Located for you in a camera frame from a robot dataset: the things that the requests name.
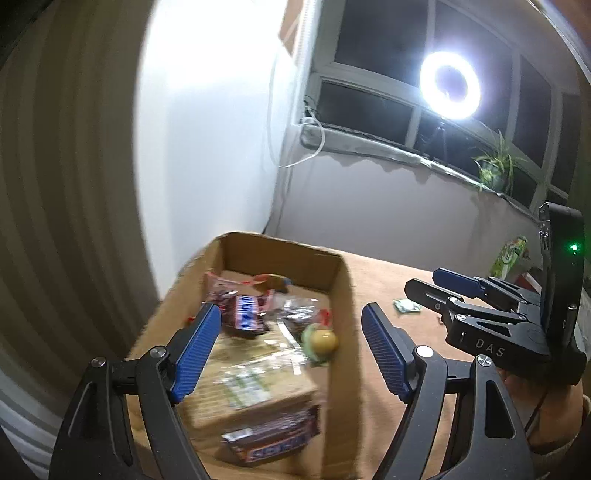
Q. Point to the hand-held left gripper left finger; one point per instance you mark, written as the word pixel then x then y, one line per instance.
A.
pixel 196 350

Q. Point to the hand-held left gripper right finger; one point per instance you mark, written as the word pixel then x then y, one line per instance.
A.
pixel 383 350

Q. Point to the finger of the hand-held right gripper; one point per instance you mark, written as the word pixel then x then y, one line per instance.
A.
pixel 429 295
pixel 457 280

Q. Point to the small green candy packet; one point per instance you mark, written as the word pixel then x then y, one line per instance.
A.
pixel 406 306

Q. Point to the cardboard box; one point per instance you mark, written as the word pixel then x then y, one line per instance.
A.
pixel 344 392

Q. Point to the small brown chocolate bar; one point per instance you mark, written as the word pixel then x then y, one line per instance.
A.
pixel 244 318

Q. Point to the yellow green candy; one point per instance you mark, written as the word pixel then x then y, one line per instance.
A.
pixel 323 341

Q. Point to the red candy wrapper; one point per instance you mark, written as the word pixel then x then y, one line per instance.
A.
pixel 217 288

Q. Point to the clear dark snack packet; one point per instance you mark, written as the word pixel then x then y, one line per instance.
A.
pixel 300 318

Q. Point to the large brown chocolate bar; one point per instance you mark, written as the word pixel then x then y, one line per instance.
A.
pixel 272 443

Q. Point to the person's right forearm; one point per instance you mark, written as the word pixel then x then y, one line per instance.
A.
pixel 563 459

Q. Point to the person's right hand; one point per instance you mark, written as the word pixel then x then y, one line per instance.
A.
pixel 558 406

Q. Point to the green snack bag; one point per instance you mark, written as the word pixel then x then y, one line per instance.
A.
pixel 508 256

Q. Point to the clear cracker packet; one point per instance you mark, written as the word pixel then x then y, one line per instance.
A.
pixel 249 383

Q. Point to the green potted plant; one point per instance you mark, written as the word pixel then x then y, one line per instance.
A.
pixel 496 170

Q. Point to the grey window sill cover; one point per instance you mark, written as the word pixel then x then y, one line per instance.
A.
pixel 369 147

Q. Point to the white framed window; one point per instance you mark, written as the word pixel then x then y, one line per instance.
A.
pixel 369 101

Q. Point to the white power adapter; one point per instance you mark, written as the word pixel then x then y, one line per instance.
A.
pixel 310 117

